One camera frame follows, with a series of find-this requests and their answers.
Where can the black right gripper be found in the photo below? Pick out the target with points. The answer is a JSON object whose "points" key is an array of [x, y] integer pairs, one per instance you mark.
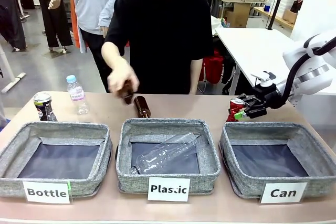
{"points": [[267, 98]]}

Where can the crushed red soda can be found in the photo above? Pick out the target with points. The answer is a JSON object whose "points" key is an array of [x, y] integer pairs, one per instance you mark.
{"points": [[233, 108]]}

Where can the brown glass bottle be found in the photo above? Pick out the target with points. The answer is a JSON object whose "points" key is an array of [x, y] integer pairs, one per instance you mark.
{"points": [[141, 107], [128, 98]]}

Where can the person's right forearm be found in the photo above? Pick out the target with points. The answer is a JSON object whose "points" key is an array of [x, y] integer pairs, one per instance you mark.
{"points": [[111, 53]]}

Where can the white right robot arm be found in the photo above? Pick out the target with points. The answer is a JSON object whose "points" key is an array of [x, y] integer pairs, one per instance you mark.
{"points": [[315, 69]]}

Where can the person's left forearm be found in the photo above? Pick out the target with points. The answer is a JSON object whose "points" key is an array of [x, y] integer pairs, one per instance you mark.
{"points": [[196, 77]]}

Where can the grey fabric basket labelled Can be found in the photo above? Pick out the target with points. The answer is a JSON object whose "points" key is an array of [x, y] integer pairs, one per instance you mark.
{"points": [[246, 182]]}

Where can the white Can label card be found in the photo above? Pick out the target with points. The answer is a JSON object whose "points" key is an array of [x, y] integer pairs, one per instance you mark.
{"points": [[283, 193]]}

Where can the grey fabric basket labelled Plastic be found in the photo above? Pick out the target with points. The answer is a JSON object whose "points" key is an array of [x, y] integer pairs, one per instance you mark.
{"points": [[168, 182]]}

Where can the dark crushed soda can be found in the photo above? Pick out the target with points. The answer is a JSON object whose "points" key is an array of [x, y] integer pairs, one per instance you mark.
{"points": [[44, 108]]}

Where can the grey fabric basket labelled Bottle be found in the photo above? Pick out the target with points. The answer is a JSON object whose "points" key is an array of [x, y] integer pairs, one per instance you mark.
{"points": [[15, 176]]}

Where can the person's right hand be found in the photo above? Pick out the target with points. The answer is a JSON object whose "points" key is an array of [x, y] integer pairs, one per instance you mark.
{"points": [[122, 77]]}

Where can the red bag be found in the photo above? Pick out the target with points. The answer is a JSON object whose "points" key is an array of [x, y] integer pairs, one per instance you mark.
{"points": [[212, 66]]}

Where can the white side table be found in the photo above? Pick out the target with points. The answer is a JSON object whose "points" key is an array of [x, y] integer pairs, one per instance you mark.
{"points": [[257, 48]]}

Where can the cardboard box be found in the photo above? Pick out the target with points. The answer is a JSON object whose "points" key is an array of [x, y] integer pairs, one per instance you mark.
{"points": [[239, 15]]}

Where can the large clear plastic bottle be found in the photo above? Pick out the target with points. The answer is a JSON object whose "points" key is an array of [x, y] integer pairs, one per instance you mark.
{"points": [[162, 153]]}

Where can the wooden workbench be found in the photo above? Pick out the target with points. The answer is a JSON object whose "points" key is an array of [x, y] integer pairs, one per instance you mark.
{"points": [[275, 18]]}

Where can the person's black shirt torso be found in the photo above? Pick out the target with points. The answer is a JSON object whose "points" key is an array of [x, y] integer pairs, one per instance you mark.
{"points": [[162, 37]]}

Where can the black stand pole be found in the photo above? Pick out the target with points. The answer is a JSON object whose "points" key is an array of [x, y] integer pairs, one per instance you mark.
{"points": [[277, 1]]}

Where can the white Plastic label card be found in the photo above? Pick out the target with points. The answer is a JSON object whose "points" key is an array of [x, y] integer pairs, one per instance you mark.
{"points": [[168, 189]]}

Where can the small blue-capped water bottle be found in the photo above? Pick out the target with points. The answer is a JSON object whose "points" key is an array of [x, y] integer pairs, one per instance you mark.
{"points": [[77, 95]]}

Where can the bystander in light blue shirt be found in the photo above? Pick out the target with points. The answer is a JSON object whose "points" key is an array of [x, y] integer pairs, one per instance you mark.
{"points": [[89, 3]]}

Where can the bystander in black trousers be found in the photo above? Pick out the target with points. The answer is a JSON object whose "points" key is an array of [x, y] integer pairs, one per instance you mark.
{"points": [[53, 19]]}

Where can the white Bottle label card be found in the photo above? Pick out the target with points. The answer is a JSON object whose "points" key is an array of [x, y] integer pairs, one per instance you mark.
{"points": [[47, 192]]}

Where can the white desk leg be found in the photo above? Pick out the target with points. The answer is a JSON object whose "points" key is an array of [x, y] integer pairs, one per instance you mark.
{"points": [[10, 77]]}

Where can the bystander in dark clothes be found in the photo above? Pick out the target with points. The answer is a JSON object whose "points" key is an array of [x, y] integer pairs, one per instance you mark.
{"points": [[10, 19]]}

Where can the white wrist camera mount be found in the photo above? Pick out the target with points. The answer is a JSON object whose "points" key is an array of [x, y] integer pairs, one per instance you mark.
{"points": [[263, 79]]}

